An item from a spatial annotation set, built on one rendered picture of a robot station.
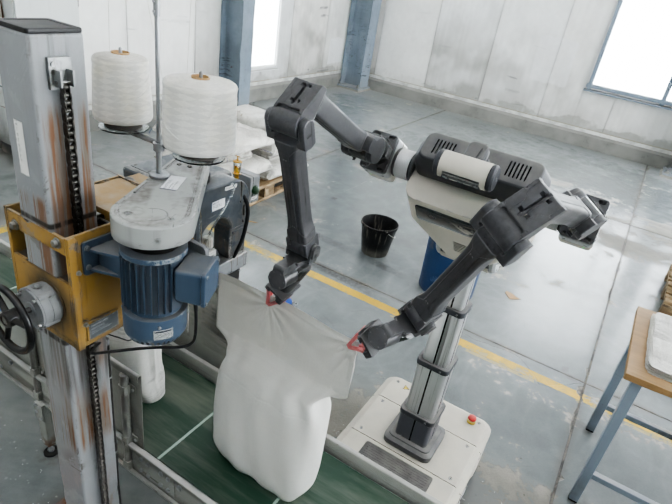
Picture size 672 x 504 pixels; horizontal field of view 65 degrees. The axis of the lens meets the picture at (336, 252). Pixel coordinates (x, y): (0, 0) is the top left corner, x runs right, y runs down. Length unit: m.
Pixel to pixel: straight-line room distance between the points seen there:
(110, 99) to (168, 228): 0.38
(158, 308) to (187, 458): 0.87
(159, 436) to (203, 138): 1.23
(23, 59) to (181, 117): 0.30
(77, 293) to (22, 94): 0.45
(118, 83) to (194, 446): 1.27
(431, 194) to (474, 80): 8.00
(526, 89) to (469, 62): 1.04
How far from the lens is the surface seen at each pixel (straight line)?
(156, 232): 1.16
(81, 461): 1.82
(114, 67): 1.39
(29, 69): 1.23
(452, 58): 9.64
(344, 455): 2.08
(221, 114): 1.20
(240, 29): 7.39
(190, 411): 2.18
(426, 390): 2.13
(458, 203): 1.56
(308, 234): 1.36
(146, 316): 1.31
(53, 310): 1.42
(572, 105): 9.22
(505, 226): 0.99
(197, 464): 2.02
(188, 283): 1.24
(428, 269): 3.75
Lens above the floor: 1.95
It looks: 28 degrees down
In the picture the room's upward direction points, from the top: 9 degrees clockwise
